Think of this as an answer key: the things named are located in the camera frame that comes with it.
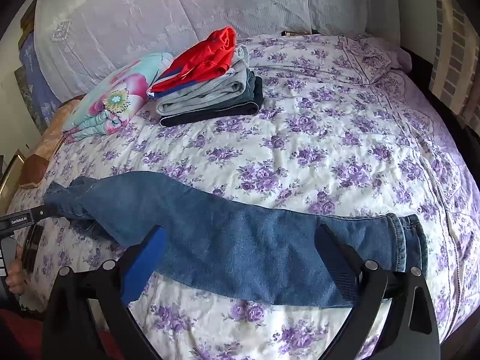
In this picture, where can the folded red striped garment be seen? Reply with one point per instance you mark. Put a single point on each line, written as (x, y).
(202, 60)

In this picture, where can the folded pink floral blanket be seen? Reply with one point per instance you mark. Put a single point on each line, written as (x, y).
(116, 97)

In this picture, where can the folded grey sweatpants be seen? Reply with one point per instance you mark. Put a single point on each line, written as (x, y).
(202, 95)

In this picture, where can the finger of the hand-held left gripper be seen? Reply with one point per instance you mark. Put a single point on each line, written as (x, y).
(22, 219)

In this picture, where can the brick pattern curtain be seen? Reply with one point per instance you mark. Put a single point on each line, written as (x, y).
(453, 52)

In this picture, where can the purple floral bedspread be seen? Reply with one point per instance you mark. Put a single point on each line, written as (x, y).
(318, 138)

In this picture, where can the blue printed cloth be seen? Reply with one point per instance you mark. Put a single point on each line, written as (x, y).
(33, 78)

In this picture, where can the stack of folded clothes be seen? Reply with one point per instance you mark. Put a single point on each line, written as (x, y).
(210, 116)

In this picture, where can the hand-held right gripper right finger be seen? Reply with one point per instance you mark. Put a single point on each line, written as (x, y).
(333, 257)

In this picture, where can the person's left hand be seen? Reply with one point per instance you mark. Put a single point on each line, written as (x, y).
(17, 279)

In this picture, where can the white pillow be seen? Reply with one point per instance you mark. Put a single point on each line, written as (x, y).
(337, 0)
(150, 15)

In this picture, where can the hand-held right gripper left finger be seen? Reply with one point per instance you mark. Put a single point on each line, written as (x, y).
(150, 255)

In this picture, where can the purple floral pillow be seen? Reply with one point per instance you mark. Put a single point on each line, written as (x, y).
(375, 56)

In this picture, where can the blue denim pants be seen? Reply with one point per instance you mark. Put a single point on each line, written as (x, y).
(240, 240)

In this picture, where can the person's red clothing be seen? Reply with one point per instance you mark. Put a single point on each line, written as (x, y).
(22, 337)

